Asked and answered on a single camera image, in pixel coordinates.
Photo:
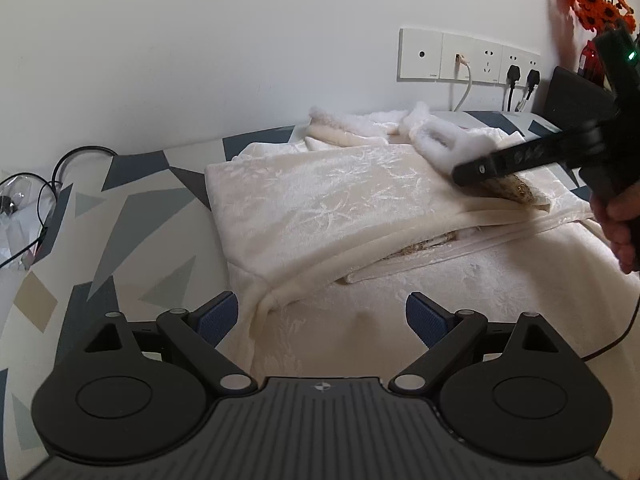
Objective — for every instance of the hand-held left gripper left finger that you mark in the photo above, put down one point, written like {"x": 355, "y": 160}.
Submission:
{"x": 217, "y": 320}

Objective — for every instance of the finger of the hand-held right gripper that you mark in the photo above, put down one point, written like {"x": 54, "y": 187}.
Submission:
{"x": 530, "y": 155}

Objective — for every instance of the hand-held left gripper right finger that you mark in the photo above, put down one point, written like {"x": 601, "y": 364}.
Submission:
{"x": 427, "y": 320}

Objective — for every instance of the white velvet embroidered garment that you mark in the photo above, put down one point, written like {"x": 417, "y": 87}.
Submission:
{"x": 350, "y": 200}

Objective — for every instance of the person's right hand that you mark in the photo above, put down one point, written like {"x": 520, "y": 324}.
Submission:
{"x": 625, "y": 230}

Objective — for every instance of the dark rectangular object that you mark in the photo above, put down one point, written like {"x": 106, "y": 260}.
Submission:
{"x": 575, "y": 97}

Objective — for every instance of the red object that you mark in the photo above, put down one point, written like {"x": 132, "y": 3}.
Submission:
{"x": 590, "y": 62}

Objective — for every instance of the black power plug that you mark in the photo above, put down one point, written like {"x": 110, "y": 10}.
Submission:
{"x": 533, "y": 78}
{"x": 514, "y": 75}

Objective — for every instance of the clear plastic bag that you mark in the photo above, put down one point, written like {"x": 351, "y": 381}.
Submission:
{"x": 20, "y": 220}

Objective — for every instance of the white wall socket panel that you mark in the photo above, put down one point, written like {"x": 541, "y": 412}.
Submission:
{"x": 420, "y": 55}

